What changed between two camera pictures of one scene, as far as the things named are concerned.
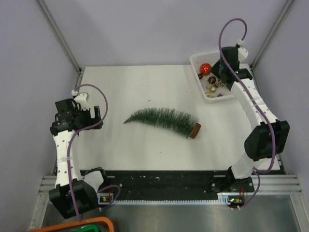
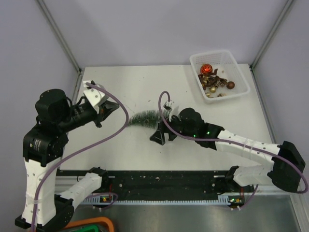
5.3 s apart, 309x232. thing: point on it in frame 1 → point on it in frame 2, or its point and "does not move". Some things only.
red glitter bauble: (205, 68) does not move
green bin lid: (91, 228) does not move
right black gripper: (214, 69) → (159, 136)
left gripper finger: (97, 115) → (108, 106)
